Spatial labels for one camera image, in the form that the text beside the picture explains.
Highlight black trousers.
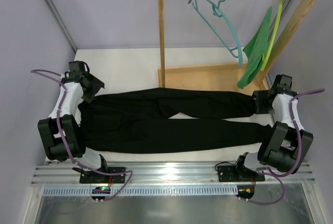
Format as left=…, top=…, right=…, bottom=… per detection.
left=78, top=88, right=272, bottom=154

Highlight teal plastic hanger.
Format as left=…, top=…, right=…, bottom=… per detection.
left=188, top=0, right=243, bottom=68

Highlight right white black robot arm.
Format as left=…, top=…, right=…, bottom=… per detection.
left=235, top=74, right=313, bottom=181

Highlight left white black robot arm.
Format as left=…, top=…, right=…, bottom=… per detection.
left=37, top=61, right=110, bottom=183

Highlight lime green plastic hanger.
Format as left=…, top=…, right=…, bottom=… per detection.
left=261, top=0, right=284, bottom=71

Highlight wooden clothes rack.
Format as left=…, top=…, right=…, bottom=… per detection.
left=158, top=0, right=316, bottom=93

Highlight green microfibre cloth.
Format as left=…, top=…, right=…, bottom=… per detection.
left=237, top=6, right=273, bottom=89

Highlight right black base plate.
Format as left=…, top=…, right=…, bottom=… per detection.
left=217, top=165, right=265, bottom=182

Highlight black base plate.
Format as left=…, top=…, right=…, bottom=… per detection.
left=217, top=165, right=265, bottom=182
left=78, top=167, right=126, bottom=184

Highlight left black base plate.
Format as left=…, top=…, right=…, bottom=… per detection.
left=78, top=167, right=126, bottom=184

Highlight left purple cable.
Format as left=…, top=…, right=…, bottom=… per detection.
left=30, top=69, right=133, bottom=214

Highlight grey slotted cable duct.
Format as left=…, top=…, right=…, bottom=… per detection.
left=42, top=185, right=238, bottom=197

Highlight aluminium mounting rail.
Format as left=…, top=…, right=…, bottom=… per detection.
left=30, top=160, right=313, bottom=186

